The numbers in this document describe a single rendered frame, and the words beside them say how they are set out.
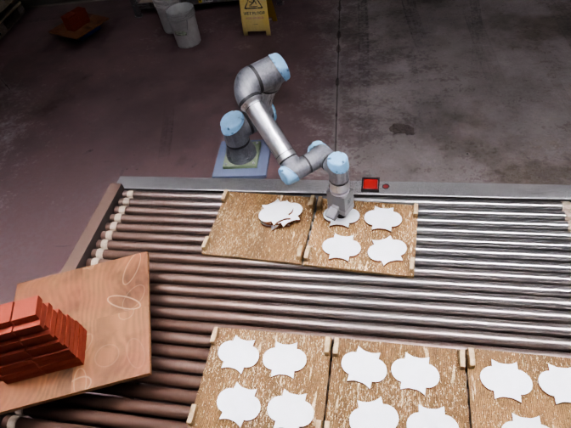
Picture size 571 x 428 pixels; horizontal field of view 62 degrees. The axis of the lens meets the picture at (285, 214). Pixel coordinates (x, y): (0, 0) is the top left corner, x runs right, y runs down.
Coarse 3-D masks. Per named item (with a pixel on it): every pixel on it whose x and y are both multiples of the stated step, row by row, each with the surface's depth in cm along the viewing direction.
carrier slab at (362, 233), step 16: (368, 208) 196; (384, 208) 195; (400, 208) 194; (320, 224) 194; (352, 224) 191; (400, 224) 188; (416, 224) 187; (320, 240) 188; (368, 240) 185; (320, 256) 183; (368, 256) 180; (368, 272) 176; (384, 272) 174; (400, 272) 173
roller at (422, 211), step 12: (120, 204) 221; (132, 204) 220; (144, 204) 219; (156, 204) 217; (168, 204) 216; (180, 204) 215; (192, 204) 214; (204, 204) 213; (216, 204) 212; (420, 216) 195; (432, 216) 193; (444, 216) 192; (456, 216) 191; (468, 216) 190; (480, 216) 189; (492, 216) 188; (504, 216) 188; (516, 216) 187; (528, 216) 186; (540, 216) 185; (552, 216) 184; (564, 216) 183
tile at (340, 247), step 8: (328, 240) 186; (336, 240) 185; (344, 240) 185; (352, 240) 184; (328, 248) 183; (336, 248) 183; (344, 248) 182; (352, 248) 182; (360, 248) 181; (336, 256) 180; (344, 256) 180; (352, 256) 180
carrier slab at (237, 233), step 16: (224, 208) 207; (240, 208) 205; (256, 208) 204; (304, 208) 201; (224, 224) 200; (240, 224) 199; (256, 224) 198; (304, 224) 195; (224, 240) 194; (240, 240) 193; (256, 240) 192; (272, 240) 191; (288, 240) 190; (304, 240) 189; (224, 256) 190; (240, 256) 188; (256, 256) 187; (272, 256) 186; (288, 256) 185
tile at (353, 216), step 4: (324, 212) 196; (352, 212) 194; (356, 212) 194; (324, 216) 195; (348, 216) 193; (352, 216) 193; (356, 216) 192; (328, 220) 193; (332, 220) 193; (336, 220) 192; (340, 220) 192; (344, 220) 192; (348, 220) 192; (352, 220) 191; (356, 220) 191; (332, 224) 191; (336, 224) 191; (340, 224) 191; (344, 224) 190; (348, 224) 190
